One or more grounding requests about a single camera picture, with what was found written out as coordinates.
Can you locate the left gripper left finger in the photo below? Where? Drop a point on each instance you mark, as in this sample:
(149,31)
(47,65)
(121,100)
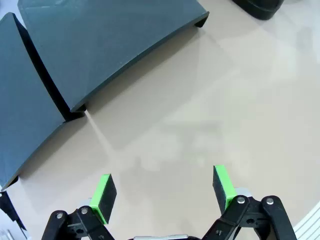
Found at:
(103,200)

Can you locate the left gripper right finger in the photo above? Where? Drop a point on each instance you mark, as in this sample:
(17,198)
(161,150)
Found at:
(223,190)

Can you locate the black round-toe leather shoe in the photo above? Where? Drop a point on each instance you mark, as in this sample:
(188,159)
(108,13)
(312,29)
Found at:
(260,10)

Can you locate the dark grey shoe stand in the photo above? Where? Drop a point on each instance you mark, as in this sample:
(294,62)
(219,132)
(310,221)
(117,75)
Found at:
(25,100)
(100,45)

